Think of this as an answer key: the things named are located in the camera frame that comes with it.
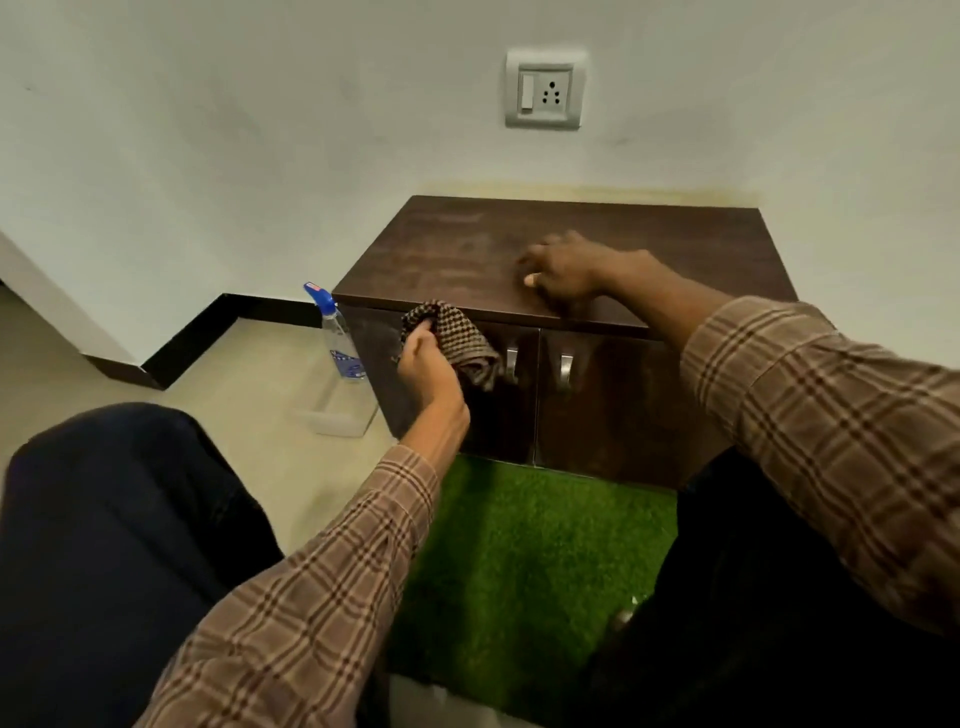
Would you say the green artificial grass mat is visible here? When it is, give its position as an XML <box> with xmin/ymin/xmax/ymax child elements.
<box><xmin>385</xmin><ymin>453</ymin><xmax>681</xmax><ymax>728</ymax></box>

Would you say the brown checked cleaning cloth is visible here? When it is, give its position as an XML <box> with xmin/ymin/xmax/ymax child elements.
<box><xmin>395</xmin><ymin>300</ymin><xmax>504</xmax><ymax>393</ymax></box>

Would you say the dark brown cabinet door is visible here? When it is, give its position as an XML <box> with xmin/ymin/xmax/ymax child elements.
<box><xmin>534</xmin><ymin>328</ymin><xmax>735</xmax><ymax>493</ymax></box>
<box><xmin>337</xmin><ymin>303</ymin><xmax>541</xmax><ymax>467</ymax></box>

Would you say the person's left forearm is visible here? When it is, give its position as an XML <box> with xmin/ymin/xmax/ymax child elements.
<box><xmin>137</xmin><ymin>390</ymin><xmax>472</xmax><ymax>728</ymax></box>

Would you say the person's leg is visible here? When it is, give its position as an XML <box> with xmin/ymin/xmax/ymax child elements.
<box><xmin>0</xmin><ymin>402</ymin><xmax>287</xmax><ymax>728</ymax></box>
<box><xmin>568</xmin><ymin>445</ymin><xmax>960</xmax><ymax>728</ymax></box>

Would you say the white wall socket switch plate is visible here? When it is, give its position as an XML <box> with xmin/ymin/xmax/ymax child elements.
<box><xmin>504</xmin><ymin>48</ymin><xmax>589</xmax><ymax>132</ymax></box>

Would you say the person's right hand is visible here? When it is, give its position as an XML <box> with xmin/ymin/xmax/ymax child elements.
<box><xmin>516</xmin><ymin>230</ymin><xmax>648</xmax><ymax>310</ymax></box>

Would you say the person's right leg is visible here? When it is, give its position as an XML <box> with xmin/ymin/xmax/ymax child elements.
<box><xmin>568</xmin><ymin>445</ymin><xmax>960</xmax><ymax>728</ymax></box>

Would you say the clear spray bottle blue nozzle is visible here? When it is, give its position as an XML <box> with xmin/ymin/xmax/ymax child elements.
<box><xmin>303</xmin><ymin>281</ymin><xmax>380</xmax><ymax>439</ymax></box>

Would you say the person's left hand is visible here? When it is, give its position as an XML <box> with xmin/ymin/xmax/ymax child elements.
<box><xmin>396</xmin><ymin>320</ymin><xmax>469</xmax><ymax>414</ymax></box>

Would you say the black skirting board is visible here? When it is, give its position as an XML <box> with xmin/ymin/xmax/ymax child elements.
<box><xmin>84</xmin><ymin>292</ymin><xmax>325</xmax><ymax>392</ymax></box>

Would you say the person's right forearm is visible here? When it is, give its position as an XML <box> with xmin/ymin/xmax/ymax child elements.
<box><xmin>611</xmin><ymin>250</ymin><xmax>960</xmax><ymax>640</ymax></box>

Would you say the person's left leg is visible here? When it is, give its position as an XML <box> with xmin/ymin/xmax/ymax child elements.
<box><xmin>0</xmin><ymin>402</ymin><xmax>287</xmax><ymax>728</ymax></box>

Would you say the dark brown wooden cabinet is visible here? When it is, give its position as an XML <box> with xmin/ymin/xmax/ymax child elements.
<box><xmin>331</xmin><ymin>195</ymin><xmax>799</xmax><ymax>493</ymax></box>

